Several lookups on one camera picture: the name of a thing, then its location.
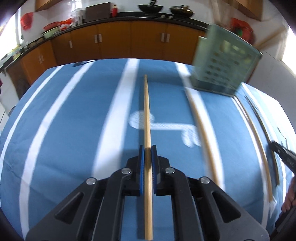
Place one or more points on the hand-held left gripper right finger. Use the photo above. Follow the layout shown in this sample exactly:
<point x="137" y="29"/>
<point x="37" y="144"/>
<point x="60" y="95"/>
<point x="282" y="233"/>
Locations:
<point x="155" y="171"/>

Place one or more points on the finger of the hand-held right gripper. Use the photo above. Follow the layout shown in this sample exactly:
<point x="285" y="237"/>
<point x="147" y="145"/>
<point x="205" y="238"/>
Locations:
<point x="284" y="155"/>

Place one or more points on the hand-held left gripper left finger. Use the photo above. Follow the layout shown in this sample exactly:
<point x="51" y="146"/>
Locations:
<point x="141" y="171"/>

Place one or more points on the green perforated utensil holder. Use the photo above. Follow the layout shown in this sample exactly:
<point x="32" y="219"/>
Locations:
<point x="222" y="62"/>

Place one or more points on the person's right hand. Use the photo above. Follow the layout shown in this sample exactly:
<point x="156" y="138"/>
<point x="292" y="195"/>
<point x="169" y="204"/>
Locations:
<point x="290" y="197"/>

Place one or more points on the wooden lower cabinets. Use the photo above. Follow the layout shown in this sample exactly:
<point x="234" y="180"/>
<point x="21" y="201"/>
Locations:
<point x="111" y="44"/>

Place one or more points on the red bag over bottles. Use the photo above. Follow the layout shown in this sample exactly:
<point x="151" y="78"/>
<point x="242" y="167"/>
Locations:
<point x="241" y="29"/>

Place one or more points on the black kitchen countertop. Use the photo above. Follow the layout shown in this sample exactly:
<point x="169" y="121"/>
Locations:
<point x="104" y="22"/>

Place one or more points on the black gas stove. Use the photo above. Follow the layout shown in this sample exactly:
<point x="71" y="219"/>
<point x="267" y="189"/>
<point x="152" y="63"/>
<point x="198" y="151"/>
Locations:
<point x="161" y="15"/>

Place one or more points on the red bottle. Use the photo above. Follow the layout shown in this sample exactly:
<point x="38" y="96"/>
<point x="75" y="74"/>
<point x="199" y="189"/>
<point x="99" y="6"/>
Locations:
<point x="113" y="12"/>

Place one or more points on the dark pot with lid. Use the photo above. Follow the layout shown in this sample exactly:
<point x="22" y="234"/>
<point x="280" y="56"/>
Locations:
<point x="181" y="11"/>

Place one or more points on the black wok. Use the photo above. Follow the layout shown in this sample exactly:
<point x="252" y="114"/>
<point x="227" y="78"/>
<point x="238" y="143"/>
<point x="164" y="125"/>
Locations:
<point x="150" y="8"/>

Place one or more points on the dark cutting board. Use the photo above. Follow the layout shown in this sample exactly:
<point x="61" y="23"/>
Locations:
<point x="98" y="11"/>

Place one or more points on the green basin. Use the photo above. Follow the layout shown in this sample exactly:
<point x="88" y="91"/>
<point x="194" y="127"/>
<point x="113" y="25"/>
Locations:
<point x="50" y="33"/>

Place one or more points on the red white plastic bag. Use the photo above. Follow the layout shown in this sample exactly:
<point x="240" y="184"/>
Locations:
<point x="67" y="23"/>

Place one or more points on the steel canister with clear bag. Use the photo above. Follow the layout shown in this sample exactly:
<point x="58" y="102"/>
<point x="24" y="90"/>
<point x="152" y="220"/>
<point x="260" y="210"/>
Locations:
<point x="80" y="16"/>

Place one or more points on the red basin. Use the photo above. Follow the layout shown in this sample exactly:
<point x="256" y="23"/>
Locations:
<point x="51" y="25"/>

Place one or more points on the hanging red plastic bag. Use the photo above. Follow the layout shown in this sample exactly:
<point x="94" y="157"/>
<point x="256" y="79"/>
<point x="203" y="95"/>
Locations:
<point x="27" y="20"/>

